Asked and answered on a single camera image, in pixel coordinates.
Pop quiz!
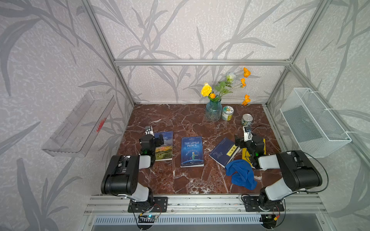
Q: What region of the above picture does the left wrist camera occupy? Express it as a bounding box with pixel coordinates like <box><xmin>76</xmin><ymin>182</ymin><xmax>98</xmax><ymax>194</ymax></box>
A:
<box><xmin>145</xmin><ymin>126</ymin><xmax>154</xmax><ymax>136</ymax></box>

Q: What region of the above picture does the clear plastic wall shelf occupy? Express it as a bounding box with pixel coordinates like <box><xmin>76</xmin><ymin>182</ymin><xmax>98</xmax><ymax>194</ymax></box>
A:
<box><xmin>42</xmin><ymin>90</ymin><xmax>116</xmax><ymax>158</ymax></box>

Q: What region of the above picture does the green labelled tin can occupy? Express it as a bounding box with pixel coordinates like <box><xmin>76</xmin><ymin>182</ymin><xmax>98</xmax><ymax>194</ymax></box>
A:
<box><xmin>222</xmin><ymin>105</ymin><xmax>234</xmax><ymax>121</ymax></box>

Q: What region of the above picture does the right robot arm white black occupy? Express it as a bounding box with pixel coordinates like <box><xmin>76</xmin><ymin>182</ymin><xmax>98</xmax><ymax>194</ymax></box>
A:
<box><xmin>235</xmin><ymin>135</ymin><xmax>322</xmax><ymax>211</ymax></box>

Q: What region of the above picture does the blue landscape cover book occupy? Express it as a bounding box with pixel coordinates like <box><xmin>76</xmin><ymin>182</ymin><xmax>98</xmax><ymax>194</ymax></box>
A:
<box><xmin>154</xmin><ymin>131</ymin><xmax>173</xmax><ymax>162</ymax></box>

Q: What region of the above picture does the aluminium front rail frame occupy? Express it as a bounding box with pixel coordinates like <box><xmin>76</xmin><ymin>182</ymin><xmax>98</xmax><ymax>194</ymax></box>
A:
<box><xmin>83</xmin><ymin>193</ymin><xmax>327</xmax><ymax>216</ymax></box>

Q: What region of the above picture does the white wire mesh basket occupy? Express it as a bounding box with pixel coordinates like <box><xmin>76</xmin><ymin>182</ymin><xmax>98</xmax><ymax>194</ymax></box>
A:
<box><xmin>280</xmin><ymin>88</ymin><xmax>352</xmax><ymax>158</ymax></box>

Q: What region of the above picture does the blue cleaning cloth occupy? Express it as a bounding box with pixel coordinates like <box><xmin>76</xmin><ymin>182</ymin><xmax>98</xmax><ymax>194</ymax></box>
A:
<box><xmin>225</xmin><ymin>159</ymin><xmax>257</xmax><ymax>191</ymax></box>

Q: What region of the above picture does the glass vase with flowers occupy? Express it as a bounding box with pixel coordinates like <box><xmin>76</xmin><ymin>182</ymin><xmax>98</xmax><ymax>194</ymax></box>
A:
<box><xmin>200</xmin><ymin>67</ymin><xmax>251</xmax><ymax>122</ymax></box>

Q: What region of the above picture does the blue Little Prince book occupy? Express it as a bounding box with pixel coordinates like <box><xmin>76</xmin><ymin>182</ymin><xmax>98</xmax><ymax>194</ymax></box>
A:
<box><xmin>180</xmin><ymin>136</ymin><xmax>204</xmax><ymax>167</ymax></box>

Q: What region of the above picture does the open silver tin can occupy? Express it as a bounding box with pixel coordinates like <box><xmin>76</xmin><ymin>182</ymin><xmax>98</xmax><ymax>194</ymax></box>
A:
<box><xmin>241</xmin><ymin>114</ymin><xmax>253</xmax><ymax>126</ymax></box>

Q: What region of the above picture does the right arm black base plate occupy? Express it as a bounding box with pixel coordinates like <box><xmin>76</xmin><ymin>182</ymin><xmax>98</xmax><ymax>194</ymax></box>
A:
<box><xmin>242</xmin><ymin>195</ymin><xmax>285</xmax><ymax>213</ymax></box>

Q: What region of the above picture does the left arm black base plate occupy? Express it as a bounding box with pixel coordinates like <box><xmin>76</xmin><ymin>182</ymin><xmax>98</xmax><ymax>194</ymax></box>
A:
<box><xmin>128</xmin><ymin>196</ymin><xmax>168</xmax><ymax>213</ymax></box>

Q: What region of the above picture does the dark navy book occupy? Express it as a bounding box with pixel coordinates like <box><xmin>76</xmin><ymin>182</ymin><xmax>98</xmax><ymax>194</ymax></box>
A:
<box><xmin>209</xmin><ymin>138</ymin><xmax>240</xmax><ymax>168</ymax></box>

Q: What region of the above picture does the yellow cover book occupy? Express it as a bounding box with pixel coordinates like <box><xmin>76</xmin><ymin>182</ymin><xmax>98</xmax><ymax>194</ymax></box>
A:
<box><xmin>242</xmin><ymin>136</ymin><xmax>266</xmax><ymax>169</ymax></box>

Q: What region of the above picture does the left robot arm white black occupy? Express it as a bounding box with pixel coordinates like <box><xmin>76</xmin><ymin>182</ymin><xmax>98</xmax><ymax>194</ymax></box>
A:
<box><xmin>101</xmin><ymin>134</ymin><xmax>164</xmax><ymax>207</ymax></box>

